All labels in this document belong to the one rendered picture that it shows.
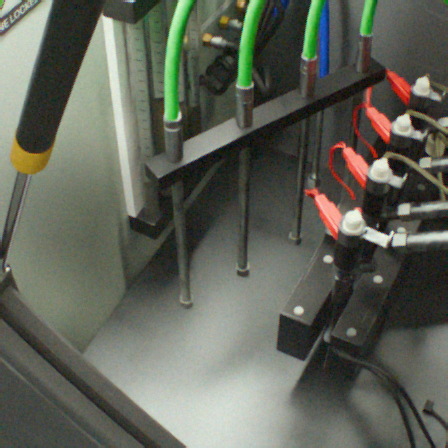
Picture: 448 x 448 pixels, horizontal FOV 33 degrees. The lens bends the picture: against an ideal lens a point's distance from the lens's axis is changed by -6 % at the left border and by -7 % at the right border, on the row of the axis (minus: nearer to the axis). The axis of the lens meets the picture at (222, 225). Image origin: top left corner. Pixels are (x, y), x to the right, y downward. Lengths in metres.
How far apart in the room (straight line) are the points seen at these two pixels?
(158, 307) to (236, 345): 0.12
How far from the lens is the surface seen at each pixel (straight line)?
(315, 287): 0.88
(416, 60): 1.02
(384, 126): 0.92
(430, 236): 0.74
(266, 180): 1.18
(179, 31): 0.71
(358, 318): 0.86
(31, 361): 0.50
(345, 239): 0.78
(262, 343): 1.01
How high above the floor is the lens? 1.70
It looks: 50 degrees down
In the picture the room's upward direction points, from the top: 1 degrees counter-clockwise
